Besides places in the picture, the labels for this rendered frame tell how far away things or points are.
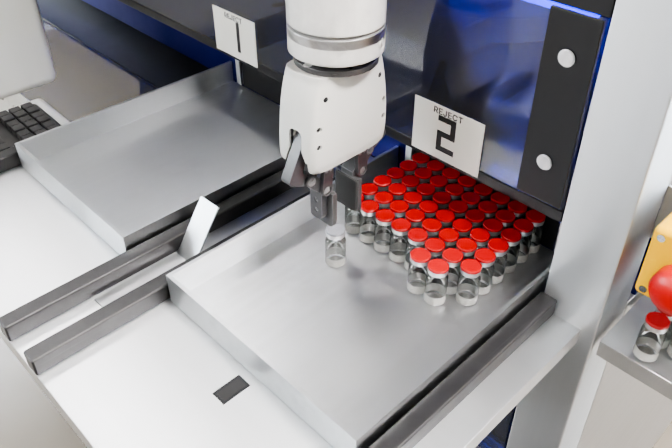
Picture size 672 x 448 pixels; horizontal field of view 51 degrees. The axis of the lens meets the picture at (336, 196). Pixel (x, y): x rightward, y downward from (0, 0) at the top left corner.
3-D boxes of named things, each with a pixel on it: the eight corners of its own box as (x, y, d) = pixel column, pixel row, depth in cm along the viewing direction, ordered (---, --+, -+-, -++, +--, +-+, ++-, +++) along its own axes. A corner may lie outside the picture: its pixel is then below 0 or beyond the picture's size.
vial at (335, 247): (335, 252, 76) (335, 221, 73) (350, 261, 75) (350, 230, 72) (321, 261, 75) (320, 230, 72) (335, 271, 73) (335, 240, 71)
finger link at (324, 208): (314, 155, 67) (315, 210, 71) (289, 168, 65) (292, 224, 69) (337, 169, 65) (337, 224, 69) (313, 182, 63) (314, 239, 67)
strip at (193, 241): (208, 237, 78) (202, 194, 75) (224, 249, 77) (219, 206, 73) (95, 300, 70) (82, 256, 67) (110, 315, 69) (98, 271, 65)
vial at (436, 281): (432, 288, 71) (436, 254, 69) (449, 299, 70) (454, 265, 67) (419, 299, 70) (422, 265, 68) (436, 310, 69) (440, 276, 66)
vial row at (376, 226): (354, 220, 80) (354, 188, 78) (481, 299, 70) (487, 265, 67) (340, 228, 79) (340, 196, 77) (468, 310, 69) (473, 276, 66)
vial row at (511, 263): (393, 196, 84) (394, 164, 82) (519, 267, 74) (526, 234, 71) (380, 203, 83) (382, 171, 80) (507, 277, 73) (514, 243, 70)
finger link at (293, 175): (316, 96, 62) (342, 126, 67) (265, 165, 61) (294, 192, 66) (325, 100, 61) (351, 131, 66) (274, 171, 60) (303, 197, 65)
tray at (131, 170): (232, 81, 109) (230, 60, 107) (350, 144, 94) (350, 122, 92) (22, 166, 90) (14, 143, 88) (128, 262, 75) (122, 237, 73)
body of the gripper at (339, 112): (346, 15, 65) (345, 119, 72) (262, 47, 59) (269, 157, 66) (408, 38, 61) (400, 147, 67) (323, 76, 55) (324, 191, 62)
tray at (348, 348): (395, 168, 90) (396, 145, 87) (577, 265, 75) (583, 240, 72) (170, 300, 70) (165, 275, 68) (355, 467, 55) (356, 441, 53)
